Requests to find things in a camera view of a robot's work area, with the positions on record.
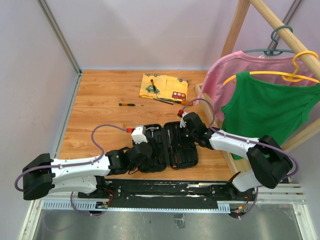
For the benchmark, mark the yellow car print cloth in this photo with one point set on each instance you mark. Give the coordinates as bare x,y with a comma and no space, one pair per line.
168,87

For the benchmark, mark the small black precision screwdriver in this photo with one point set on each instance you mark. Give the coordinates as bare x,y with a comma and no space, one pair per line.
130,104

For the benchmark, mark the green tank top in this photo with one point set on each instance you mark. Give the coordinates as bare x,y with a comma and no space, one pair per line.
258,108

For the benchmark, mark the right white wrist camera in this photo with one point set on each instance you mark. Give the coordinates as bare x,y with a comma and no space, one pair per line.
181,113

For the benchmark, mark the pink t-shirt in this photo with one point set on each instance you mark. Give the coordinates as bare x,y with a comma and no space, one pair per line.
221,95

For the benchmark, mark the yellow clothes hanger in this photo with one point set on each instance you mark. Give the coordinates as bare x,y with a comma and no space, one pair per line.
242,62

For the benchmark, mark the small screwdriver on cloth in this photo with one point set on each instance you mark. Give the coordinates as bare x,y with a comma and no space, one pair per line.
154,88

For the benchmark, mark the orange handled screwdriver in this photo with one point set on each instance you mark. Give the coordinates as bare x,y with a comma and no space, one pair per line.
184,103

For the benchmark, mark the black plastic tool case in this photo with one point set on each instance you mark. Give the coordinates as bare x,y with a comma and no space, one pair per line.
183,145

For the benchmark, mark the teal clothes hanger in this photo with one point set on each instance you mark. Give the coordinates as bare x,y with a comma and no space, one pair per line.
273,50

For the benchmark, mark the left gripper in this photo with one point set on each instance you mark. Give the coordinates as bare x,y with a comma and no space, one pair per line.
148,158

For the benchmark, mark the black handled screwdriver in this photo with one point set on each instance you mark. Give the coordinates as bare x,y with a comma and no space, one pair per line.
172,152

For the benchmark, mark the claw hammer black grip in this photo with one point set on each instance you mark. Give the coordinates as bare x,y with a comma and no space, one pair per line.
152,132

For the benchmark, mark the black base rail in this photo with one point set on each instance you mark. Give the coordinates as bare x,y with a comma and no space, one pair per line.
165,196

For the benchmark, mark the wooden clothes rack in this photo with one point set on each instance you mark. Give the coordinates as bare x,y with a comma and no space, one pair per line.
251,32

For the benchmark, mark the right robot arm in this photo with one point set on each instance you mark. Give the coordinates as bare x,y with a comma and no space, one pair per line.
269,164

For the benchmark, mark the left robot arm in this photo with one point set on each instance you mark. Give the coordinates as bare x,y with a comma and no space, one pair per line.
45,175

